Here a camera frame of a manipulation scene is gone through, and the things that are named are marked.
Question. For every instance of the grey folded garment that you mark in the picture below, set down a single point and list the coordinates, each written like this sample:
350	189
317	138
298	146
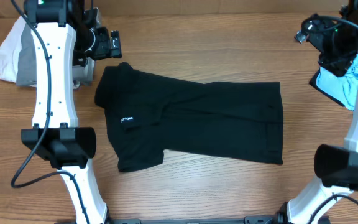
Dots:
26	75

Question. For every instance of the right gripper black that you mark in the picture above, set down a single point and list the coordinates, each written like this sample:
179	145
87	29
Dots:
339	65

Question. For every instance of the white folded garment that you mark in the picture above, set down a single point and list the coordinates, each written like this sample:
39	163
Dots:
9	52

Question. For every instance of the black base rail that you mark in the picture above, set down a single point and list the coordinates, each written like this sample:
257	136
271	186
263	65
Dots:
245	220

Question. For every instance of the black polo shirt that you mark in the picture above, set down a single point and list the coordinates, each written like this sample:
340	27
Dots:
147	114

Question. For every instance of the light blue shirt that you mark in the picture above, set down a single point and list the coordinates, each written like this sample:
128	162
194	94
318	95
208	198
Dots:
342	90

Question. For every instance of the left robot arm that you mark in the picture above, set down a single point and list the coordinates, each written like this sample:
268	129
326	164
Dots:
68	39

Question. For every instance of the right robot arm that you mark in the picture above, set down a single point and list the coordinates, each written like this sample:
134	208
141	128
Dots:
336	168

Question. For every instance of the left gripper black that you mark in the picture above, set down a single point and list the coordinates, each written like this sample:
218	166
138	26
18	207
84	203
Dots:
105	51

